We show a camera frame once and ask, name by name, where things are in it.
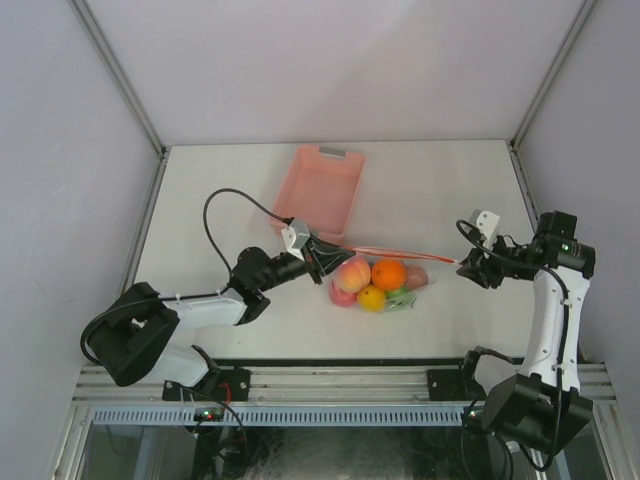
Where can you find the fake peach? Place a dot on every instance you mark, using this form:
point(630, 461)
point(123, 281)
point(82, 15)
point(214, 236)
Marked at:
point(353, 275)

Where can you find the left aluminium corner post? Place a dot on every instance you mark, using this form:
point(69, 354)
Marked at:
point(106, 53)

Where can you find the slotted cable duct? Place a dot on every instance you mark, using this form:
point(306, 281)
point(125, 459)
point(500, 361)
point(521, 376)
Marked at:
point(281, 416)

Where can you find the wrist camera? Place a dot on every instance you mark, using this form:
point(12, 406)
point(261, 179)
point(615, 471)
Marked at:
point(487, 223)
point(295, 235)

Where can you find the fake green fruit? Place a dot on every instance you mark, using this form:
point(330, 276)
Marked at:
point(400, 299)

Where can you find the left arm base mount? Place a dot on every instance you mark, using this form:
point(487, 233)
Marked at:
point(225, 385)

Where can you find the clear zip top bag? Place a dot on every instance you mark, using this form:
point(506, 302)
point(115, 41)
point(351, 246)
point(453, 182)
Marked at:
point(372, 255)

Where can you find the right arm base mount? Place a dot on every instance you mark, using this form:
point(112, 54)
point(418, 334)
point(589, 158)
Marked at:
point(452, 385)

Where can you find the aluminium corner post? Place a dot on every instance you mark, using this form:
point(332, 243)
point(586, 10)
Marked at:
point(566, 46)
point(106, 53)

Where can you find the fake yellow lemon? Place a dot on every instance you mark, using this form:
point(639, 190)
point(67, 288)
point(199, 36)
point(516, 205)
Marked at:
point(372, 299)

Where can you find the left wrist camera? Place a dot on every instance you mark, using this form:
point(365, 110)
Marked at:
point(295, 235)

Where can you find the fake red fruit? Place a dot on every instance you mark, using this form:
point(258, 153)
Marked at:
point(340, 297)

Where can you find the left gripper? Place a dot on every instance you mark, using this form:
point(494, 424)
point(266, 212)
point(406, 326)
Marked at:
point(323, 257)

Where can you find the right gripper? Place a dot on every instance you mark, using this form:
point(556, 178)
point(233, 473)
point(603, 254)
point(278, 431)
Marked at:
point(480, 269)

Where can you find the right aluminium corner post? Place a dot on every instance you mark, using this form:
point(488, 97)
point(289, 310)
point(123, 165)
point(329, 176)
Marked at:
point(566, 46)

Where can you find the fake brown pink fruit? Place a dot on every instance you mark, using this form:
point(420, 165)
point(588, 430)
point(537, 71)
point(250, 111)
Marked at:
point(417, 278)

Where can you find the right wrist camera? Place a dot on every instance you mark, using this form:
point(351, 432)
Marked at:
point(487, 223)

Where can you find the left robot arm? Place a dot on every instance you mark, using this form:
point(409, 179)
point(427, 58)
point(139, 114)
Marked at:
point(134, 338)

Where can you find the fake orange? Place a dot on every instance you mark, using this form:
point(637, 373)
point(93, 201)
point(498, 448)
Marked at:
point(388, 274)

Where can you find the pink plastic basket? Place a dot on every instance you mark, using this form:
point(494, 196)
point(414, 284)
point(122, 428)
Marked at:
point(320, 188)

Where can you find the aluminium front rail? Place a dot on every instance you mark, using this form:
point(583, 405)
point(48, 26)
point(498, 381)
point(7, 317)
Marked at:
point(285, 385)

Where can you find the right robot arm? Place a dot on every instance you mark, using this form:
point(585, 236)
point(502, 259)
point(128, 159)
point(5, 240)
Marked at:
point(537, 404)

